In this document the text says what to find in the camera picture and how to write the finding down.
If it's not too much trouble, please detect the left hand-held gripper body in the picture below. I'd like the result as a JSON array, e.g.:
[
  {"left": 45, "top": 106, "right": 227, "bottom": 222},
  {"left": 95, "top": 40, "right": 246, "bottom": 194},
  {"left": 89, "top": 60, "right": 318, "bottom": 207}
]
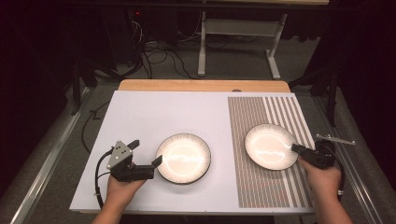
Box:
[{"left": 106, "top": 140, "right": 156, "bottom": 183}]

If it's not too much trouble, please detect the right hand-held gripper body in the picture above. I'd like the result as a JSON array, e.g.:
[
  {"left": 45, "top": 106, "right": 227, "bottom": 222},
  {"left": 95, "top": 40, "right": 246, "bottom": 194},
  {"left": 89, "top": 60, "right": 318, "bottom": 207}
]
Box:
[{"left": 306, "top": 133, "right": 357, "bottom": 171}]

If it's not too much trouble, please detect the white ribbed plate dark rim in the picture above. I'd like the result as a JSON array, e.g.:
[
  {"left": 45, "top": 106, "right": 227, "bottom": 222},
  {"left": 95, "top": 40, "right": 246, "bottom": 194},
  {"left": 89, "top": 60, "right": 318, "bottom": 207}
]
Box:
[
  {"left": 244, "top": 123, "right": 300, "bottom": 172},
  {"left": 155, "top": 133, "right": 212, "bottom": 185}
]

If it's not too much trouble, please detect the person's left hand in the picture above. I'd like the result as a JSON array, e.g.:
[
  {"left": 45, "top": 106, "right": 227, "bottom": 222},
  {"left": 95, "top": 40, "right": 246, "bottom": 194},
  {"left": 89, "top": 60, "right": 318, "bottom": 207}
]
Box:
[{"left": 106, "top": 161, "right": 148, "bottom": 204}]

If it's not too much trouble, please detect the person's right hand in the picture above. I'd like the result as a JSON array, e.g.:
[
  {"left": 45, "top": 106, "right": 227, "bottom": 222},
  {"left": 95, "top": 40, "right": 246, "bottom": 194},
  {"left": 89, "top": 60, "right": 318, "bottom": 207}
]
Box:
[{"left": 298, "top": 155, "right": 344, "bottom": 195}]

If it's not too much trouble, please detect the white board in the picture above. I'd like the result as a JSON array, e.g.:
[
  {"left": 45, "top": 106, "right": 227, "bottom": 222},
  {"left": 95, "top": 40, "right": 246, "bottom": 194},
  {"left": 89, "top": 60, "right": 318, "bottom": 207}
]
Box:
[{"left": 68, "top": 90, "right": 316, "bottom": 217}]

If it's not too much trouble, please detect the black metal stand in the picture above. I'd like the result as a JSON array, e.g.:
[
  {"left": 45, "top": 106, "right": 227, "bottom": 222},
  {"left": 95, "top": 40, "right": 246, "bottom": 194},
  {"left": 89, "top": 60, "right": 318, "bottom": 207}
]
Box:
[
  {"left": 70, "top": 59, "right": 82, "bottom": 117},
  {"left": 289, "top": 68, "right": 339, "bottom": 127}
]

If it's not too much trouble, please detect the grey striped mat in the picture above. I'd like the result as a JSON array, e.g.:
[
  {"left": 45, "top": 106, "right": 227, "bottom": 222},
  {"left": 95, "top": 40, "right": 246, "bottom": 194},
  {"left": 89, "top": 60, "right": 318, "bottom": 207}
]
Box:
[{"left": 227, "top": 96, "right": 315, "bottom": 209}]

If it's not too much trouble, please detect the wooden table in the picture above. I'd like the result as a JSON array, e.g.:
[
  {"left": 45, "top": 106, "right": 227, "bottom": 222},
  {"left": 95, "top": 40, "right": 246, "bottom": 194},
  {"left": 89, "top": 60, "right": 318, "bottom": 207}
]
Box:
[{"left": 118, "top": 78, "right": 291, "bottom": 93}]

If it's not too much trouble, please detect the dark cabinet with red light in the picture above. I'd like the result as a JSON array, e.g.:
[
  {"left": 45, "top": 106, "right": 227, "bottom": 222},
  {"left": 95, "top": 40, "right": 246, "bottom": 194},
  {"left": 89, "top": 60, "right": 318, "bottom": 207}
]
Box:
[{"left": 102, "top": 8, "right": 144, "bottom": 69}]

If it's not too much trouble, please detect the right hand-held gripper black cable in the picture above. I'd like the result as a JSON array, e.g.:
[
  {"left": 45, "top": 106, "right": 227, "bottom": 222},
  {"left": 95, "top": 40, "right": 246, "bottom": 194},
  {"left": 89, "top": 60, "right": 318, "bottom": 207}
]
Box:
[{"left": 330, "top": 146, "right": 346, "bottom": 195}]

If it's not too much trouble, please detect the hand-held gripper black cable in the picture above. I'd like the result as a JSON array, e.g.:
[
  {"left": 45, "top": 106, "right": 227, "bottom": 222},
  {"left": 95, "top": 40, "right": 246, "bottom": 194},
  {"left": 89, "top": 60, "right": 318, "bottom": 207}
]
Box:
[
  {"left": 94, "top": 148, "right": 115, "bottom": 209},
  {"left": 330, "top": 146, "right": 346, "bottom": 195}
]

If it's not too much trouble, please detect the left hand-held gripper black cable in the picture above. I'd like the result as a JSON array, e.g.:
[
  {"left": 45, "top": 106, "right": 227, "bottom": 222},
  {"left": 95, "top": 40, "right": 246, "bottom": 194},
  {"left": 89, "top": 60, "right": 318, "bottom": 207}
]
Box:
[{"left": 94, "top": 148, "right": 115, "bottom": 209}]

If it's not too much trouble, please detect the aluminium rail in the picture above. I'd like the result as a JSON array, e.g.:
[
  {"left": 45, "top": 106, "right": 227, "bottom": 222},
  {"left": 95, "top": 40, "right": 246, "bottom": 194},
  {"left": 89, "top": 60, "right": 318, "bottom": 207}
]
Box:
[
  {"left": 10, "top": 87, "right": 92, "bottom": 224},
  {"left": 314, "top": 96, "right": 384, "bottom": 224}
]

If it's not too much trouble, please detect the black floor cable bundle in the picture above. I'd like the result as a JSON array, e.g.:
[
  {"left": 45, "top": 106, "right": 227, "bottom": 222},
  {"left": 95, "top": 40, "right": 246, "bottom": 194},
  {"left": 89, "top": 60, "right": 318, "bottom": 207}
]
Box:
[{"left": 124, "top": 18, "right": 200, "bottom": 80}]

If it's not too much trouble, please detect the white metal desk frame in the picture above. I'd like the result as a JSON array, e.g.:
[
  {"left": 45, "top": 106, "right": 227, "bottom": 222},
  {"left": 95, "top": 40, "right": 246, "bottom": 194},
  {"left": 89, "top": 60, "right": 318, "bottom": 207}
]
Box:
[{"left": 197, "top": 10, "right": 289, "bottom": 80}]

